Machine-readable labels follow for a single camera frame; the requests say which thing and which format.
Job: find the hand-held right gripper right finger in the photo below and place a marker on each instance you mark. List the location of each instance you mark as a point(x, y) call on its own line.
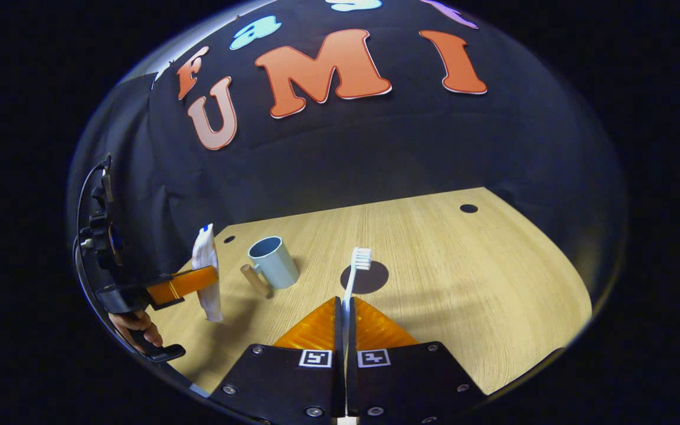
point(411, 383)

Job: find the white toothpaste tube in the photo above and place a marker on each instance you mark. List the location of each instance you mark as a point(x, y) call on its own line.
point(205, 254)

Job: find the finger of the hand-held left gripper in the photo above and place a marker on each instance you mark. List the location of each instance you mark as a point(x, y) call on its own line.
point(186, 283)

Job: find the white toothbrush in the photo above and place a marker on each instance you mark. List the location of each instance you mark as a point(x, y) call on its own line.
point(362, 258)

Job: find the light blue cup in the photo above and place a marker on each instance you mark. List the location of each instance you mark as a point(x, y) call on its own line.
point(275, 265)

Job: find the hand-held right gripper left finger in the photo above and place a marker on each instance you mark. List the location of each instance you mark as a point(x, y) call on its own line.
point(281, 383)

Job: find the dark round coaster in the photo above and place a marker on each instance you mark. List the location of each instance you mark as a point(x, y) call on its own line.
point(375, 280)

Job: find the black backdrop cloth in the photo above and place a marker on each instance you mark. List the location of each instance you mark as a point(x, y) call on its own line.
point(375, 153)

